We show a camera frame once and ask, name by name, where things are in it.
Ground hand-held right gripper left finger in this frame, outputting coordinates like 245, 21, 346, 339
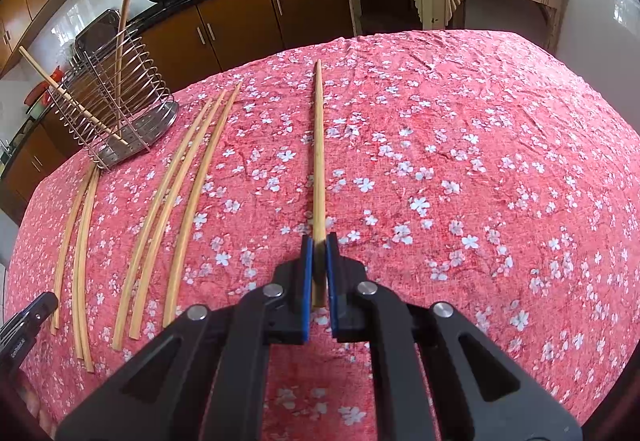
55, 235, 315, 441

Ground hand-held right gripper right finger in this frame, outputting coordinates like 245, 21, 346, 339
325, 233, 584, 441

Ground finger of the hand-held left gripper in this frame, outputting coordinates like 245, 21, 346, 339
0, 291, 60, 364

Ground metal wire utensil holder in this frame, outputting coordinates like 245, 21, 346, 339
47, 38, 180, 170

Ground red floral tablecloth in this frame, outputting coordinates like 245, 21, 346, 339
5, 30, 636, 441

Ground red basin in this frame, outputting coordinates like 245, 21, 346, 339
23, 65, 63, 108

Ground brown lower kitchen cabinets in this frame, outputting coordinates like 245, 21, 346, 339
0, 0, 358, 217

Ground dark rectangular cutting board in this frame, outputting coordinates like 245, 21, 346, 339
74, 8, 122, 67

